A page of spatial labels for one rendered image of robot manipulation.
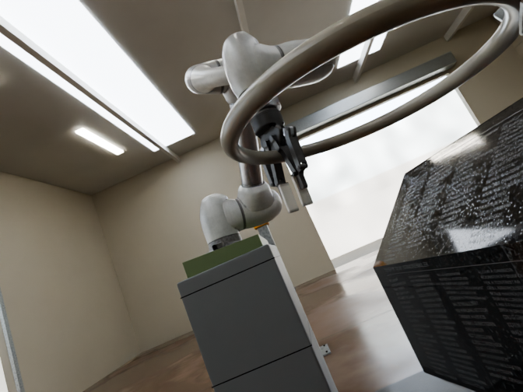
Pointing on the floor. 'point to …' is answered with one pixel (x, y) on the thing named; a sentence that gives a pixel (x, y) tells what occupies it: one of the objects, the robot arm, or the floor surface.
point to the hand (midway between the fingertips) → (295, 194)
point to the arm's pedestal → (254, 327)
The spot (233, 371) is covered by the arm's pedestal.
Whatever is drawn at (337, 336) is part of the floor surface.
